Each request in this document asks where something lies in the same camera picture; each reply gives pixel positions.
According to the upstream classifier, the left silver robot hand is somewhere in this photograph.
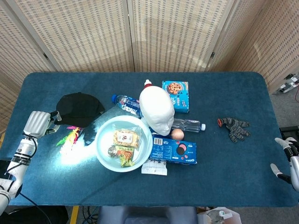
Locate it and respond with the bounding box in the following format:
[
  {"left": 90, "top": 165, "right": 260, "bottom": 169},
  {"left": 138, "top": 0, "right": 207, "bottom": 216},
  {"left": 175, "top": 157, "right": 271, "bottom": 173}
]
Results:
[{"left": 22, "top": 111, "right": 63, "bottom": 138}]

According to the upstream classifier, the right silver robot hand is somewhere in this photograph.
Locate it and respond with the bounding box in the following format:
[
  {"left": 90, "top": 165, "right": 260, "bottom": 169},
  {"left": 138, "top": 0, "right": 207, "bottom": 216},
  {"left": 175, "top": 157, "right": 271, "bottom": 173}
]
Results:
[{"left": 270, "top": 137, "right": 299, "bottom": 191}]

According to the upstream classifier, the clear plastic container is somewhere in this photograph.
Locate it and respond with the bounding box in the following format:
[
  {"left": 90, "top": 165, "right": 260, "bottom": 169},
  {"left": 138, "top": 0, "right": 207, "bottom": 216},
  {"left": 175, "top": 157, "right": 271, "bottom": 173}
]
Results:
[{"left": 205, "top": 208, "right": 241, "bottom": 224}]

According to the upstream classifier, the black box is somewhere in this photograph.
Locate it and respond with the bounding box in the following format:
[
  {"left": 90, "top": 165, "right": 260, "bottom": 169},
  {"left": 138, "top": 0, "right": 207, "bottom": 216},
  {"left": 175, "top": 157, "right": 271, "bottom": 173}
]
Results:
[{"left": 279, "top": 126, "right": 299, "bottom": 140}]

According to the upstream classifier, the light blue plastic basin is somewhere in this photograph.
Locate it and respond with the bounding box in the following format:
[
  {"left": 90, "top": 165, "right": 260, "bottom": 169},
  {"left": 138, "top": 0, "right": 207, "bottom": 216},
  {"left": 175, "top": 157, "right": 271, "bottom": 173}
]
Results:
[{"left": 95, "top": 115, "right": 154, "bottom": 173}]

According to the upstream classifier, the woven folding screen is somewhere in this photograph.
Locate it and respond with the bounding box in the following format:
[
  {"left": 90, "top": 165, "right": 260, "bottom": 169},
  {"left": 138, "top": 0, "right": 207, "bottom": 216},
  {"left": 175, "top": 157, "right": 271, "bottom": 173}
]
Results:
[{"left": 0, "top": 0, "right": 299, "bottom": 135}]

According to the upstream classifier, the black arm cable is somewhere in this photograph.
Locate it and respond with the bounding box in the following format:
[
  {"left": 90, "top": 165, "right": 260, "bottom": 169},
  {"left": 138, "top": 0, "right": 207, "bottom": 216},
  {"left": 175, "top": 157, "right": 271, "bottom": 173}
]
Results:
[{"left": 20, "top": 193, "right": 52, "bottom": 224}]

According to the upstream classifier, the green snack packet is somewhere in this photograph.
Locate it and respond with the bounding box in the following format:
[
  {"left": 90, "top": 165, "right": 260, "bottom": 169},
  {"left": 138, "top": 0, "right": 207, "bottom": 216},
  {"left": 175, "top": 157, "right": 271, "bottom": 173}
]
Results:
[{"left": 114, "top": 145, "right": 135, "bottom": 168}]

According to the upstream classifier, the clear bag of yellow snacks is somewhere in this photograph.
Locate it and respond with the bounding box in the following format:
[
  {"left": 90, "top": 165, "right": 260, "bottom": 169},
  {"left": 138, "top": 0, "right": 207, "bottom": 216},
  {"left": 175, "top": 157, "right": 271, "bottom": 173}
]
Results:
[{"left": 113, "top": 125, "right": 142, "bottom": 150}]

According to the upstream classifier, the blue chocolate chip cookie box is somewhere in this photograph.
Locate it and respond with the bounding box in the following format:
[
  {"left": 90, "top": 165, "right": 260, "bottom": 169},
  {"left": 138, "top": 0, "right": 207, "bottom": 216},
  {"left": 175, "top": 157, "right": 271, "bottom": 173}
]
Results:
[{"left": 162, "top": 80, "right": 190, "bottom": 114}]

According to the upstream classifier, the dark robot base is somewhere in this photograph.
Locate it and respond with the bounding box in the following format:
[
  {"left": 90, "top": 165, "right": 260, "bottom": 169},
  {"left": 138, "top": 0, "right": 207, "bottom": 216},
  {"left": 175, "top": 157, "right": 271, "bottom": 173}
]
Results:
[{"left": 97, "top": 206, "right": 198, "bottom": 224}]

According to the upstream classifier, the black baseball cap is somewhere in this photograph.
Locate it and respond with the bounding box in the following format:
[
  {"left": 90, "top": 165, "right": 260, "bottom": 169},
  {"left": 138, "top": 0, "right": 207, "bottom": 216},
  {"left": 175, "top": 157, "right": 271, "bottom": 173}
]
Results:
[{"left": 55, "top": 92, "right": 106, "bottom": 128}]

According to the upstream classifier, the white electronic equipment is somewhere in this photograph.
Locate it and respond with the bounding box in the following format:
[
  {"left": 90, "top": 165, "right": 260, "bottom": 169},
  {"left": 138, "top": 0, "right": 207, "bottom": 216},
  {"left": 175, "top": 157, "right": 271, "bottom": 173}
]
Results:
[{"left": 278, "top": 73, "right": 299, "bottom": 94}]

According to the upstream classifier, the clear water bottle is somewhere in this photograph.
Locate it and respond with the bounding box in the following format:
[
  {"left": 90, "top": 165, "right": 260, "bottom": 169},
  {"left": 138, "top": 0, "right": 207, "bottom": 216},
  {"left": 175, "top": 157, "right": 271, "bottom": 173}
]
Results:
[{"left": 172, "top": 118, "right": 206, "bottom": 133}]

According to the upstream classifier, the blue table cloth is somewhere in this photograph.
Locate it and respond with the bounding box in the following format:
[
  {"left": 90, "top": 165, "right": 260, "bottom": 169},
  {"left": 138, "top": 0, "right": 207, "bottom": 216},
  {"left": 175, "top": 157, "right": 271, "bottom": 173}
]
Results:
[{"left": 0, "top": 71, "right": 299, "bottom": 208}]

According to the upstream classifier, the steel wool scrubber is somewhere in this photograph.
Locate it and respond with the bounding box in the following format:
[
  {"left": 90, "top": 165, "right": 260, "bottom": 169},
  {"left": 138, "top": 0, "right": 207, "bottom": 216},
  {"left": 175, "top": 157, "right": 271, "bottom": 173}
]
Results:
[{"left": 107, "top": 145, "right": 120, "bottom": 159}]

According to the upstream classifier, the blue Oreo box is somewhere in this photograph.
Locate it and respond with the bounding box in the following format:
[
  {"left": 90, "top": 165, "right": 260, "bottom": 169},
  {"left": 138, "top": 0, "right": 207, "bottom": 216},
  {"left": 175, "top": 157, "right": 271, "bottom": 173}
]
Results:
[{"left": 149, "top": 134, "right": 198, "bottom": 165}]

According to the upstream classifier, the white snack packet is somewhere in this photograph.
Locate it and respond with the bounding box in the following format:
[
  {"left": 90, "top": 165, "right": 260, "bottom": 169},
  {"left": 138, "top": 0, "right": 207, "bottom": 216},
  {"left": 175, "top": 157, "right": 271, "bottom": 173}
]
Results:
[{"left": 141, "top": 159, "right": 168, "bottom": 175}]

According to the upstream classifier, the blue label drink bottle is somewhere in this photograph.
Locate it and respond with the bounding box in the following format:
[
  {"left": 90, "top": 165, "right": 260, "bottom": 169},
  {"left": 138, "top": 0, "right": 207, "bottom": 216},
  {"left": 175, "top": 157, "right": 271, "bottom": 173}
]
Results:
[{"left": 111, "top": 94, "right": 143, "bottom": 119}]

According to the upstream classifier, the pink yellow feather shuttlecock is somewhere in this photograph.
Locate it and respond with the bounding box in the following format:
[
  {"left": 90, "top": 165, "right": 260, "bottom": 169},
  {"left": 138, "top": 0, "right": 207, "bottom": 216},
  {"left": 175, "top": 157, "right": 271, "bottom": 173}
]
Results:
[{"left": 56, "top": 126, "right": 82, "bottom": 154}]

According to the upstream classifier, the white foam mannequin head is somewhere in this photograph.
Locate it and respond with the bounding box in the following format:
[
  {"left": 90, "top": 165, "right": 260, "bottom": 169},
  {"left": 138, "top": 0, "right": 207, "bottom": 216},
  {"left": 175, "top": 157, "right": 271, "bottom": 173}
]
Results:
[{"left": 139, "top": 85, "right": 175, "bottom": 136}]

